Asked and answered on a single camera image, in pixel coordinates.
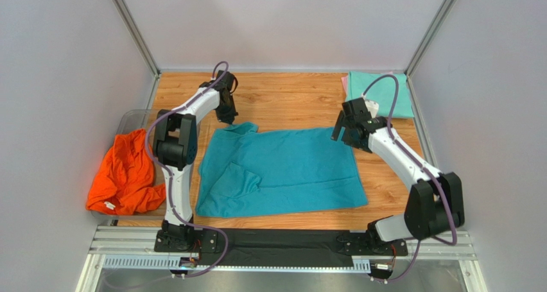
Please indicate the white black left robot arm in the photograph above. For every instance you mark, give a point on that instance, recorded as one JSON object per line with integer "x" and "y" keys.
{"x": 175, "y": 146}

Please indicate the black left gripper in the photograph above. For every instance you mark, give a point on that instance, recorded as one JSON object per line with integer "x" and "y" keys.
{"x": 228, "y": 117}

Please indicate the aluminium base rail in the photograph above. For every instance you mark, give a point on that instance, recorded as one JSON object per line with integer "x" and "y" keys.
{"x": 124, "y": 259}

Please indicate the folded mint green t-shirt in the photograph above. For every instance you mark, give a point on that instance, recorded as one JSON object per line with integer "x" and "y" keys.
{"x": 403, "y": 107}

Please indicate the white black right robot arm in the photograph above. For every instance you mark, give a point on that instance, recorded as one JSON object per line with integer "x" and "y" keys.
{"x": 435, "y": 202}

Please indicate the black table edge strip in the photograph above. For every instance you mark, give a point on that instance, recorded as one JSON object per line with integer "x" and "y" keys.
{"x": 278, "y": 247}

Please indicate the folded pink t-shirt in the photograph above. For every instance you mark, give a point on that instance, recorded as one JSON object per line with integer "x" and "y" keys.
{"x": 344, "y": 84}

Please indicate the orange crumpled t-shirt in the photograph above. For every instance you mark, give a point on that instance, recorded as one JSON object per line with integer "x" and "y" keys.
{"x": 124, "y": 184}

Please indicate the clear plastic bin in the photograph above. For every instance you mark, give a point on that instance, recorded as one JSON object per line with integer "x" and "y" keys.
{"x": 134, "y": 120}

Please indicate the teal blue t-shirt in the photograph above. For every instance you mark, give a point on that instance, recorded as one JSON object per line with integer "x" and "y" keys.
{"x": 247, "y": 173}

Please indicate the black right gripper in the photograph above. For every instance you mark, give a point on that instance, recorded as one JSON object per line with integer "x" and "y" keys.
{"x": 340, "y": 126}

